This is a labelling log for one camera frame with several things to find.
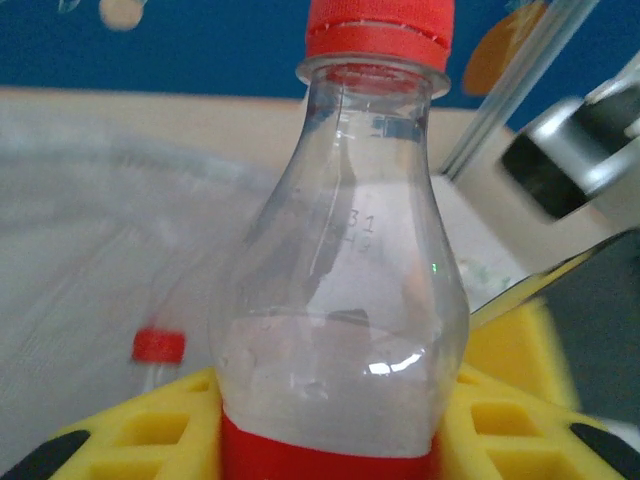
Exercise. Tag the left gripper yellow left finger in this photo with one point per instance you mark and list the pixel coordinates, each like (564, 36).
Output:
(125, 430)

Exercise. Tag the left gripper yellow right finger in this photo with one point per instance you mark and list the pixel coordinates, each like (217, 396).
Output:
(505, 430)

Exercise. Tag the red-capped red-label plastic bottle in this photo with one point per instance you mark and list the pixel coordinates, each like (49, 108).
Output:
(157, 346)
(340, 250)

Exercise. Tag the grey plastic bin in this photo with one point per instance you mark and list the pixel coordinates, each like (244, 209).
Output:
(75, 280)

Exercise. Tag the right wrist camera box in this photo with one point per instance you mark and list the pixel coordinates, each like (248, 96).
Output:
(555, 160)

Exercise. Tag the aluminium frame post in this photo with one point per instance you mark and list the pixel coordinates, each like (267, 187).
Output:
(505, 95)

